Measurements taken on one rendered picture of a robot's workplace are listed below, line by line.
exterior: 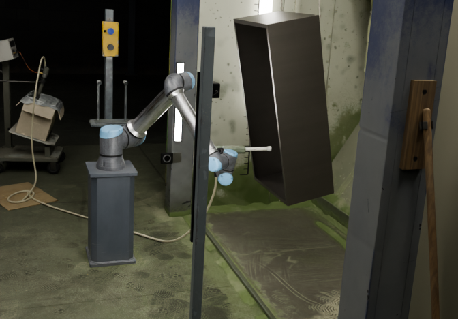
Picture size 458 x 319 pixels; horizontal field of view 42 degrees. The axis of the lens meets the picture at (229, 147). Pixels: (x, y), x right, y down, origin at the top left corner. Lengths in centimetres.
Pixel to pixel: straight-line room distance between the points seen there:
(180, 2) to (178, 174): 135
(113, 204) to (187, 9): 162
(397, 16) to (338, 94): 328
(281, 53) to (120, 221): 151
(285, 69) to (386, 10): 178
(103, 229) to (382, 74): 248
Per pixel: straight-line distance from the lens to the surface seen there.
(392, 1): 197
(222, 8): 468
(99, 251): 404
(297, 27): 370
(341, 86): 518
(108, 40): 465
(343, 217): 483
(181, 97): 354
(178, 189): 484
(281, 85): 370
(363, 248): 212
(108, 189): 389
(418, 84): 196
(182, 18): 460
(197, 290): 297
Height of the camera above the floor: 176
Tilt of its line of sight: 14 degrees down
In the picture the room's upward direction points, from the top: 3 degrees clockwise
